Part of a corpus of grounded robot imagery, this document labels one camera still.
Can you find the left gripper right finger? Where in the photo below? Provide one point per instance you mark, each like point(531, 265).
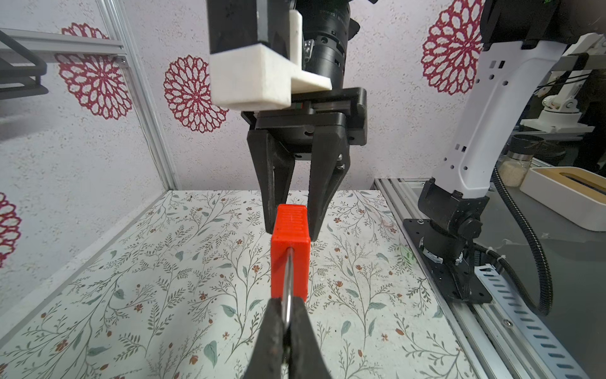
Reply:
point(306, 360)

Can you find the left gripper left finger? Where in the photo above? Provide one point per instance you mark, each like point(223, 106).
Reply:
point(267, 355)

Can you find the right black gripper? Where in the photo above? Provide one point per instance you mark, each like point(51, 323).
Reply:
point(332, 121)

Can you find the red padlock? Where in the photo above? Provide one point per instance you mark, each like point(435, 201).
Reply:
point(290, 258)

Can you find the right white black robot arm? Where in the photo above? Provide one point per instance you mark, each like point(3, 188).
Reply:
point(520, 43)

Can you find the glass jar outside cell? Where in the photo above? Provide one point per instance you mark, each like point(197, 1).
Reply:
point(519, 156)

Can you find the white tray outside cell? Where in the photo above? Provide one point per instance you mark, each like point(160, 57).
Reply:
point(574, 193)

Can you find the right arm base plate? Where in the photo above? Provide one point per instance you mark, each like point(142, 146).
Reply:
point(448, 261)

